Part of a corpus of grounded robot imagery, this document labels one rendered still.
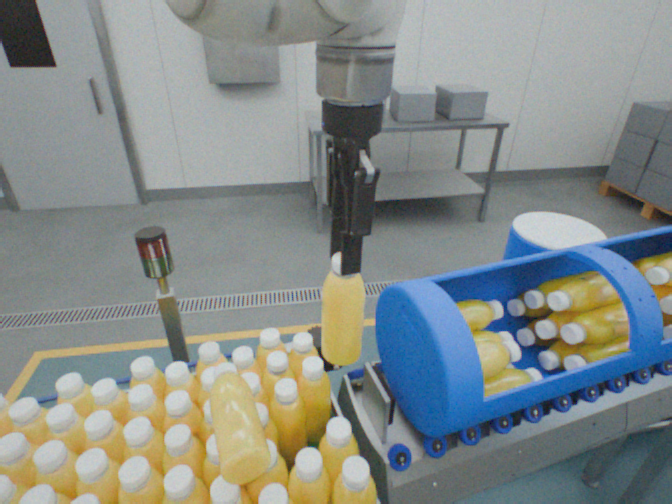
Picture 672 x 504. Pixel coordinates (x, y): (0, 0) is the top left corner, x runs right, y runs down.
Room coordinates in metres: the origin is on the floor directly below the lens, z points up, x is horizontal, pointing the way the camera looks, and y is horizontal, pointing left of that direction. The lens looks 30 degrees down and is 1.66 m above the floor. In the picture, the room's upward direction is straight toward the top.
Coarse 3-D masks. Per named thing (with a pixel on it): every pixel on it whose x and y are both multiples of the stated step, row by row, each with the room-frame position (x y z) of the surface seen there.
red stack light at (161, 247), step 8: (136, 240) 0.73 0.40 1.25; (160, 240) 0.73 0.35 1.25; (168, 240) 0.76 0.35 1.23; (144, 248) 0.72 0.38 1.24; (152, 248) 0.72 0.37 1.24; (160, 248) 0.73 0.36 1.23; (168, 248) 0.75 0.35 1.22; (144, 256) 0.72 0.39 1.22; (152, 256) 0.72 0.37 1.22; (160, 256) 0.73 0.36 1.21
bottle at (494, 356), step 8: (480, 344) 0.55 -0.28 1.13; (488, 344) 0.55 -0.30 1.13; (496, 344) 0.55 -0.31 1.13; (504, 344) 0.56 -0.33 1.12; (480, 352) 0.53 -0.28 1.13; (488, 352) 0.53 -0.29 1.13; (496, 352) 0.53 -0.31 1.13; (504, 352) 0.54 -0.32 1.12; (480, 360) 0.52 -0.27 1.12; (488, 360) 0.52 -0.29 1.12; (496, 360) 0.52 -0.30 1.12; (504, 360) 0.53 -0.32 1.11; (488, 368) 0.51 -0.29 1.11; (496, 368) 0.51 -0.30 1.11; (504, 368) 0.52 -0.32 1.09; (488, 376) 0.51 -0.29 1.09
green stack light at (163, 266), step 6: (144, 258) 0.72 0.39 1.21; (156, 258) 0.72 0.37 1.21; (162, 258) 0.73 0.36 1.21; (168, 258) 0.74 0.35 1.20; (144, 264) 0.72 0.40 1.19; (150, 264) 0.72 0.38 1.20; (156, 264) 0.72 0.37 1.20; (162, 264) 0.73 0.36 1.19; (168, 264) 0.74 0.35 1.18; (144, 270) 0.73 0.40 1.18; (150, 270) 0.72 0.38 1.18; (156, 270) 0.72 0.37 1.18; (162, 270) 0.72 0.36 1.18; (168, 270) 0.73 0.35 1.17; (150, 276) 0.72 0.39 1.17; (156, 276) 0.72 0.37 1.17; (162, 276) 0.72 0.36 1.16
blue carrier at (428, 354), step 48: (624, 240) 0.79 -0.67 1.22; (384, 288) 0.66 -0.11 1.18; (432, 288) 0.58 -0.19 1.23; (480, 288) 0.77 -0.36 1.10; (528, 288) 0.81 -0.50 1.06; (624, 288) 0.61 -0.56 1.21; (384, 336) 0.63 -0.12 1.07; (432, 336) 0.49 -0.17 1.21; (432, 384) 0.47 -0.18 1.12; (480, 384) 0.44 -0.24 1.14; (528, 384) 0.47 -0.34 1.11; (576, 384) 0.51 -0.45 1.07; (432, 432) 0.44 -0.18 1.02
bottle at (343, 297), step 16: (336, 288) 0.48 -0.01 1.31; (352, 288) 0.48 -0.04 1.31; (336, 304) 0.47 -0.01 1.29; (352, 304) 0.47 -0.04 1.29; (336, 320) 0.47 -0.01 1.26; (352, 320) 0.47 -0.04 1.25; (336, 336) 0.47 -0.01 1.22; (352, 336) 0.47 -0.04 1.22; (336, 352) 0.47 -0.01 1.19; (352, 352) 0.47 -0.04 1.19
